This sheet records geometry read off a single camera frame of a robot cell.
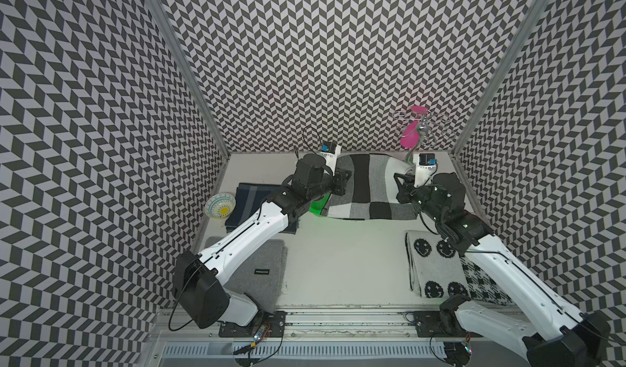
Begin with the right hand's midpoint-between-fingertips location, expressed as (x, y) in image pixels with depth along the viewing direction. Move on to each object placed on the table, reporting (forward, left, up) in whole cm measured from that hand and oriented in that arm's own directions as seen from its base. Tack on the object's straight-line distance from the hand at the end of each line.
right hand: (396, 179), depth 73 cm
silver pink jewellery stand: (+25, -13, 0) cm, 28 cm away
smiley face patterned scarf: (-20, -14, -24) cm, 34 cm away
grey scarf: (-20, +44, -24) cm, 54 cm away
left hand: (+1, +15, +1) cm, 15 cm away
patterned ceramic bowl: (+7, +66, -26) cm, 71 cm away
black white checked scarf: (0, +7, -6) cm, 9 cm away
